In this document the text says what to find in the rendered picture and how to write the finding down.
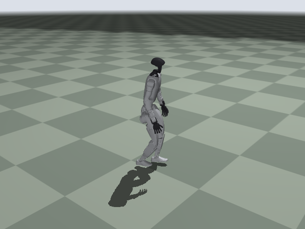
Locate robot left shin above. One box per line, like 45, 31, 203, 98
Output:
154, 134, 165, 158

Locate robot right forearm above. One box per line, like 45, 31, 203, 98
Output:
145, 100, 156, 123

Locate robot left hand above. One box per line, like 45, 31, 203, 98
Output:
160, 101, 169, 117

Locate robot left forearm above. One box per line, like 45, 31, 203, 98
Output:
157, 90, 164, 104

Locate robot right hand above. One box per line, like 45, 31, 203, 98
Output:
151, 119, 163, 134

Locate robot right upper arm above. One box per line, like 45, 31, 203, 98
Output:
143, 79, 155, 105

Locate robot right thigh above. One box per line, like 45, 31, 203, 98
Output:
140, 111, 159, 148

